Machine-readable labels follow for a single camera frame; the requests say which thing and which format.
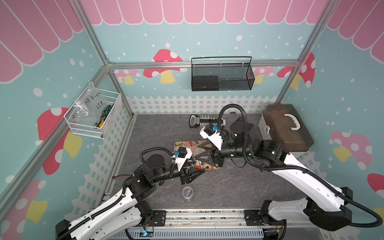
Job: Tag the brown lidded white storage box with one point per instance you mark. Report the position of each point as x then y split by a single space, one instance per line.
282 124

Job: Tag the black box in mesh basket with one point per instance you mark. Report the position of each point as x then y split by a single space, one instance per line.
205 83

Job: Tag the clear jar with brown candies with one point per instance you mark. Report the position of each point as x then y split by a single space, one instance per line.
195 164

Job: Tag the black wire mesh basket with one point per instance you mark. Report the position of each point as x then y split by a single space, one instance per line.
234 73

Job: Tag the white wire wall basket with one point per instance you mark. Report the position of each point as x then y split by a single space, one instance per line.
87 128

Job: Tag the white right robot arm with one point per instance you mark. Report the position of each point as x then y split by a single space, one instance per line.
326 206

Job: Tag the clear plastic jar lid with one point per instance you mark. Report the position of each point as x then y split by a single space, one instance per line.
229 164

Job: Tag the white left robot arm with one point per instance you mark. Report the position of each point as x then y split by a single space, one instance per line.
128 208

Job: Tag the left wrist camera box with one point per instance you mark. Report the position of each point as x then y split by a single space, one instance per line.
181 156

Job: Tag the floral rectangular tray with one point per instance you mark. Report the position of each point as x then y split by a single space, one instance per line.
192 145

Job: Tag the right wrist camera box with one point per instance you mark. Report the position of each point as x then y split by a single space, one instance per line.
211 133

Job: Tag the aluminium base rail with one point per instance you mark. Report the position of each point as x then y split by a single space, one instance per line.
214 224

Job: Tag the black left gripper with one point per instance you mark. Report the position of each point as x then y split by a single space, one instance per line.
187 176

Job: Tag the clear jar lying near front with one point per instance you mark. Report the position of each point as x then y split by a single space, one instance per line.
188 192

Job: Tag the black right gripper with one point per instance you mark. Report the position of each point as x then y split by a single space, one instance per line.
214 155

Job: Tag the green tool in white basket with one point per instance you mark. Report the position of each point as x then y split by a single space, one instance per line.
103 117

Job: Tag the clear plastic zip bag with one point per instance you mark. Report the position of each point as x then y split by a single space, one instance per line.
90 105

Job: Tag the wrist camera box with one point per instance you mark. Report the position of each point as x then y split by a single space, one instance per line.
211 133
181 156

